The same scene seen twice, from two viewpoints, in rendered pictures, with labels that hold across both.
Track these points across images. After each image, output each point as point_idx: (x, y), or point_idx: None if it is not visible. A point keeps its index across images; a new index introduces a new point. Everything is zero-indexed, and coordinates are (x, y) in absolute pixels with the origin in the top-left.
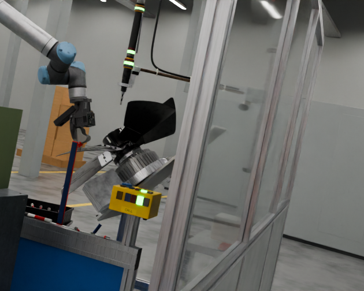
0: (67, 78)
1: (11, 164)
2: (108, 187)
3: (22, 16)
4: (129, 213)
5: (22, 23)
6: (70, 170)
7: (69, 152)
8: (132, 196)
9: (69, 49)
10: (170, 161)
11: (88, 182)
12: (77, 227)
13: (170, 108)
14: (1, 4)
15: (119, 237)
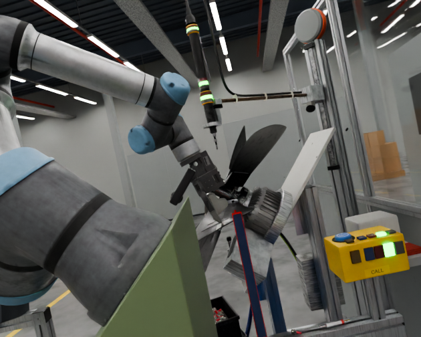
0: (172, 132)
1: (210, 303)
2: (255, 250)
3: (85, 51)
4: (380, 275)
5: (92, 61)
6: (247, 255)
7: (209, 231)
8: (375, 249)
9: (180, 80)
10: (304, 187)
11: (232, 256)
12: (295, 329)
13: (283, 127)
14: (41, 37)
15: (268, 296)
